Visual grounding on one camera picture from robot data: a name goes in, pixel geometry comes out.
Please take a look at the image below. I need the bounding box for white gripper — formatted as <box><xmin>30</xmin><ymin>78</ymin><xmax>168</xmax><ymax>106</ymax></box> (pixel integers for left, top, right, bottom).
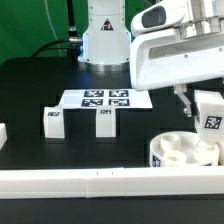
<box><xmin>130</xmin><ymin>20</ymin><xmax>224</xmax><ymax>117</ymax></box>

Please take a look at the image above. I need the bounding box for white round stool seat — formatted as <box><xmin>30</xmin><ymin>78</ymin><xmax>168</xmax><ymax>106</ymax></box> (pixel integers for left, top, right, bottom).
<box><xmin>148</xmin><ymin>130</ymin><xmax>224</xmax><ymax>168</ymax></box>

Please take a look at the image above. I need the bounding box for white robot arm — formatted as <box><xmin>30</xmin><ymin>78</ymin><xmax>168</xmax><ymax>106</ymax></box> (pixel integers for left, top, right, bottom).
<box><xmin>79</xmin><ymin>0</ymin><xmax>224</xmax><ymax>113</ymax></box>

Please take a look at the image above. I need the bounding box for white front fence bar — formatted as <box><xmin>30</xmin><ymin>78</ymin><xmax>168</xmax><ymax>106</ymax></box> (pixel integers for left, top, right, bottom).
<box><xmin>0</xmin><ymin>166</ymin><xmax>224</xmax><ymax>199</ymax></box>

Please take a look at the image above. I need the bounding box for white marker base sheet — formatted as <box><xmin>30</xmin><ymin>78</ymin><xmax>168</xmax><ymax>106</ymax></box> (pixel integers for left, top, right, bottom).
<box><xmin>59</xmin><ymin>89</ymin><xmax>152</xmax><ymax>109</ymax></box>

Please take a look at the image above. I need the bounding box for white left fence block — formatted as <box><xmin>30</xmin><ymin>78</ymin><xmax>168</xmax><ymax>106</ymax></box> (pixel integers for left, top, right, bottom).
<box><xmin>0</xmin><ymin>123</ymin><xmax>7</xmax><ymax>150</ymax></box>

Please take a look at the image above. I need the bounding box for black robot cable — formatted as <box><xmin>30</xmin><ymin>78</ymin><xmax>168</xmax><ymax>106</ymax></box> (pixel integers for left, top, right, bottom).
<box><xmin>31</xmin><ymin>0</ymin><xmax>84</xmax><ymax>58</ymax></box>

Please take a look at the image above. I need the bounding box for white thin cable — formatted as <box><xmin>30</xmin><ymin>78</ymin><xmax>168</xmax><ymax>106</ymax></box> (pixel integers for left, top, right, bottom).
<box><xmin>43</xmin><ymin>0</ymin><xmax>64</xmax><ymax>58</ymax></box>

